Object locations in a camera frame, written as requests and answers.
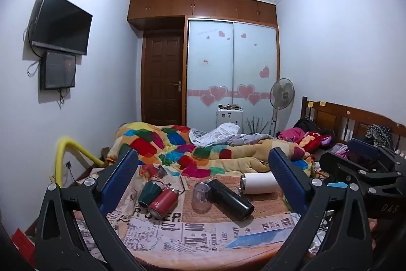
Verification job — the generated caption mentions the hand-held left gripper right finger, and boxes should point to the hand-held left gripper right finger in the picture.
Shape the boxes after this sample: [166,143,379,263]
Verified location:
[260,147,374,271]

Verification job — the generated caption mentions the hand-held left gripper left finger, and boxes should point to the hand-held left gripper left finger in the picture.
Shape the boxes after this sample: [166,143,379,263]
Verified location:
[33,148,149,271]

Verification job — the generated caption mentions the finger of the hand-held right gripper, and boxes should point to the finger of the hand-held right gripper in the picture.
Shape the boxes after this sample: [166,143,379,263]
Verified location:
[318,151,366,186]

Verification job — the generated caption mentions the white thermos cup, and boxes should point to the white thermos cup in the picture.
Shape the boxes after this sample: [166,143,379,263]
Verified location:
[240,172,281,195]

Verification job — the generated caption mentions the green metal cup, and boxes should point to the green metal cup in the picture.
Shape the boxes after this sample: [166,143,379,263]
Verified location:
[138,181,164,209]

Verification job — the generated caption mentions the red metal cup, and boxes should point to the red metal cup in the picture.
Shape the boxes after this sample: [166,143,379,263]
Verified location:
[147,188,179,218]

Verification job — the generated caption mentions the black thermos cup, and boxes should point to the black thermos cup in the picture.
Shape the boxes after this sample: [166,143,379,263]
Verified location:
[208,179,255,221]

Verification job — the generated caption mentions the clear glass cup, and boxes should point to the clear glass cup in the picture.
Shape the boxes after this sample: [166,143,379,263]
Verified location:
[191,182,212,215]

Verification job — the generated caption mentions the red plush toy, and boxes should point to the red plush toy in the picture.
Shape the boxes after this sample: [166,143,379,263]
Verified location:
[298,131,334,153]

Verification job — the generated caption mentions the pink clothing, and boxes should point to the pink clothing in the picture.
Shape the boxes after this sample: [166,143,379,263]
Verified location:
[275,127,306,142]

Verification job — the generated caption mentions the dark patterned bag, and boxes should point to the dark patterned bag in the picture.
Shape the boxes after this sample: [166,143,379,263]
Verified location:
[366,124,393,148]

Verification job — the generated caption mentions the wooden bed headboard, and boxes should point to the wooden bed headboard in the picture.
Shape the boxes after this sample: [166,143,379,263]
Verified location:
[301,96,406,151]

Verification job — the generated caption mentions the black bag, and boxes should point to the black bag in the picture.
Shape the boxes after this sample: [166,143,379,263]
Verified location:
[293,117,322,134]

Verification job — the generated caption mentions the colourful patchwork blanket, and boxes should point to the colourful patchwork blanket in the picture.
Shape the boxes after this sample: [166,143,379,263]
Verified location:
[108,122,313,178]

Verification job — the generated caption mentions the dark decorative twigs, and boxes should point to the dark decorative twigs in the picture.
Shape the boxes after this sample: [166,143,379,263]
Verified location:
[244,116,271,135]

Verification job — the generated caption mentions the white small cabinet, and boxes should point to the white small cabinet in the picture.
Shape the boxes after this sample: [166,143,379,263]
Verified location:
[216,107,244,135]

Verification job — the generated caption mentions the grey white checked cloth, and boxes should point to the grey white checked cloth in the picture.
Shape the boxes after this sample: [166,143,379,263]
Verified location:
[189,122,241,148]

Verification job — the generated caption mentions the brown wooden door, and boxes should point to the brown wooden door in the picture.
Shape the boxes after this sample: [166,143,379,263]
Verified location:
[142,31,185,126]

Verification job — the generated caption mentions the pink heart stickers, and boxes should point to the pink heart stickers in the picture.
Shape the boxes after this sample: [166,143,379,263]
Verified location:
[187,30,274,107]

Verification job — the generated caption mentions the red box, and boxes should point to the red box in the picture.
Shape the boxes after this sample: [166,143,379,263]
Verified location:
[12,228,36,259]

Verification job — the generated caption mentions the wardrobe with frosted sliding doors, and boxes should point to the wardrobe with frosted sliding doors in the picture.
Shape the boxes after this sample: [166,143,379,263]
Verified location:
[185,17,280,136]

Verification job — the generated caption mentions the brown overhead wooden cabinet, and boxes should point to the brown overhead wooden cabinet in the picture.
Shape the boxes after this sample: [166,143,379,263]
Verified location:
[127,0,279,31]

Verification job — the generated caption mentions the yellow padded rail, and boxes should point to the yellow padded rail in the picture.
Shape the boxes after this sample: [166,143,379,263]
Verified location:
[55,137,104,186]

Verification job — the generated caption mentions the standing pedestal fan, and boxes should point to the standing pedestal fan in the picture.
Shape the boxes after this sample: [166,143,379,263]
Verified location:
[269,78,295,136]

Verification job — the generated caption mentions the small black wall monitor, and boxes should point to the small black wall monitor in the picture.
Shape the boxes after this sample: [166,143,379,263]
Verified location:
[39,50,77,91]

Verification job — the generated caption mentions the white looped cable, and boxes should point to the white looped cable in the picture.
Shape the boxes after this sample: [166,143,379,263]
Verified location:
[27,59,41,78]

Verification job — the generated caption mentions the wall-mounted black television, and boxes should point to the wall-mounted black television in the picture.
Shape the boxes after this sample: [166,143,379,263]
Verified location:
[30,0,93,56]

